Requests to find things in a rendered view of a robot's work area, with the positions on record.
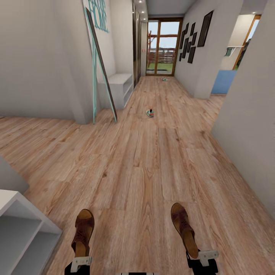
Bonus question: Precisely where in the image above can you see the sandal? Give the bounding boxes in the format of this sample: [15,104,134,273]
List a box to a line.
[71,209,95,258]
[171,203,199,259]

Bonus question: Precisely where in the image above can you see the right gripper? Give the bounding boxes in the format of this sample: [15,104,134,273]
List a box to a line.
[186,251,218,275]

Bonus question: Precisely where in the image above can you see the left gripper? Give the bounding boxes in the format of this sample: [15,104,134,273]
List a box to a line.
[65,263,90,275]

